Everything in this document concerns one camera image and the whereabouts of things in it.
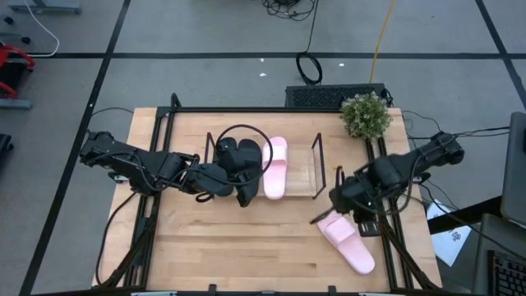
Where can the black aluminium table frame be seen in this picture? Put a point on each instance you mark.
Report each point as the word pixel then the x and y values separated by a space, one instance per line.
pixel 246 109

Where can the black caster wheel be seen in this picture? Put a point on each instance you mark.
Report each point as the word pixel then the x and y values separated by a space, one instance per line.
pixel 8 19
pixel 26 40

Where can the grey floor bar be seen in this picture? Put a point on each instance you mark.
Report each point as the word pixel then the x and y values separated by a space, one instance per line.
pixel 14 104

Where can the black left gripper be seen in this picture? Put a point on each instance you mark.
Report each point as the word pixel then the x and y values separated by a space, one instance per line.
pixel 242 161

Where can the green artificial potted plant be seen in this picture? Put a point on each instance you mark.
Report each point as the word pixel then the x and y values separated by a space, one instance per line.
pixel 365 117

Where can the pink slide sandal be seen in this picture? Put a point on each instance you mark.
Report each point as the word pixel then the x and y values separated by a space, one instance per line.
pixel 274 168
pixel 349 246

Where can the red and black chair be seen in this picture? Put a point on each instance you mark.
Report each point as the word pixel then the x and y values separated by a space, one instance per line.
pixel 8 51

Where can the black desk edge bar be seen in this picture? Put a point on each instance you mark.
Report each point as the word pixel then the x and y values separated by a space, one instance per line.
pixel 464 215

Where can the black vented computer case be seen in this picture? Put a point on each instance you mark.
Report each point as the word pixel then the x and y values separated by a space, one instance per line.
pixel 320 96

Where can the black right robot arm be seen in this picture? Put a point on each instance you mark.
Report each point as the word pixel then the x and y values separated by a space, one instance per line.
pixel 411 162

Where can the grey open laptop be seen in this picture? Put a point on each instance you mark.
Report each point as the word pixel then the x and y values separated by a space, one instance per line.
pixel 513 172

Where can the black slide sandal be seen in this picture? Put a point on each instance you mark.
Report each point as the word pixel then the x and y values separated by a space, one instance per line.
pixel 225 144
pixel 251 144

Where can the black-framed wooden shoe shelf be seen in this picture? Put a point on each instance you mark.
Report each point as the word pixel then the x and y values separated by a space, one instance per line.
pixel 302 172

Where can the black chair base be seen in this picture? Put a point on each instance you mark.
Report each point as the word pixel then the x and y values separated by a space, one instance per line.
pixel 4 144

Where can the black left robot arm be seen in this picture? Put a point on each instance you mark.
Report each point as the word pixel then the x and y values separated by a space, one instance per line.
pixel 135 162

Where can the grey desk foot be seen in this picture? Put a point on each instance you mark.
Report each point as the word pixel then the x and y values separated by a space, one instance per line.
pixel 45 7

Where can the white printed paper sheet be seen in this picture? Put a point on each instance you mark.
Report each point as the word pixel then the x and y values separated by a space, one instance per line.
pixel 448 246

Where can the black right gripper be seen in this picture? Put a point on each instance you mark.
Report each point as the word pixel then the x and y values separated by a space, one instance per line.
pixel 351 195

